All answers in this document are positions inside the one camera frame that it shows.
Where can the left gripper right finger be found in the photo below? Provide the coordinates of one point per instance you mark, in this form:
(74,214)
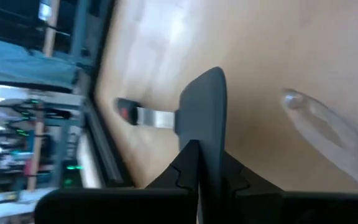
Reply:
(291,208)

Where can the black aluminium table frame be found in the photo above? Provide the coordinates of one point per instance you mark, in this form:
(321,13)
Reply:
(104,140)

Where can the all-black slotted nylon spatula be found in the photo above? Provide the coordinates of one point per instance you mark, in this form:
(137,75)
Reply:
(204,109)

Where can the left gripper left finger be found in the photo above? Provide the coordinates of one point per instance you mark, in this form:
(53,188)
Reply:
(120,207)

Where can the small black and red tool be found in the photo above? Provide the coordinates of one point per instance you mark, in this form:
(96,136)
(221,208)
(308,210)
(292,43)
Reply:
(154,118)

